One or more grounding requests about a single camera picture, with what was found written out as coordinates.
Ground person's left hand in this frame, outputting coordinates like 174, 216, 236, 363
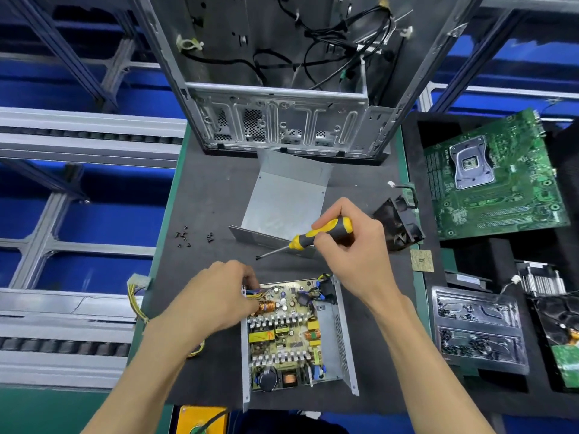
154, 259, 264, 353

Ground person's right hand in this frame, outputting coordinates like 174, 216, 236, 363
310, 196, 403, 308

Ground yellow handled screwdriver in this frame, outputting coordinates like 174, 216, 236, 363
256, 216, 356, 261

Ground small black screws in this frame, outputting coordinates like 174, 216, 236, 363
172, 225, 218, 250

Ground power supply metal base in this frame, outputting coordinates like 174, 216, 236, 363
239, 274, 360, 412

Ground person's left forearm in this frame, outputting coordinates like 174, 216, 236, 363
81, 325, 200, 434

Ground person's right forearm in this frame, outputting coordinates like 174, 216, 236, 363
375, 294, 494, 434

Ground grey power supply cover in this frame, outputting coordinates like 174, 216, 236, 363
228, 149, 332, 259

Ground black cooling fan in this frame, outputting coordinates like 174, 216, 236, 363
373, 194, 425, 251

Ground small square processor chip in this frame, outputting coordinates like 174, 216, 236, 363
410, 248, 435, 273

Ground black foam work mat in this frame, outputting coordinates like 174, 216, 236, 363
131, 131, 435, 412

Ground yellow button box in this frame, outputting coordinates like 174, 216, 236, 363
176, 404, 227, 434

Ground clear plastic screw tray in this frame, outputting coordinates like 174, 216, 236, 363
429, 285, 530, 376

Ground black foam parts tray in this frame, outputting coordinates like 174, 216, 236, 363
402, 113, 579, 421

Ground green motherboard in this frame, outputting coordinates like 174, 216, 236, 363
423, 108, 571, 241

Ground silver computer tower chassis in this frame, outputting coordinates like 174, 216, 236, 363
131, 0, 485, 163

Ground silver heatsink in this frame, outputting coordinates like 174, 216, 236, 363
516, 260, 566, 297

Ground black hard disk drive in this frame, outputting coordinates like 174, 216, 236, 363
532, 294, 579, 389

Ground thin black cable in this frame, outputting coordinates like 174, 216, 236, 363
190, 406, 232, 434

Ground aluminium conveyor frame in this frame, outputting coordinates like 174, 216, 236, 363
0, 0, 579, 389

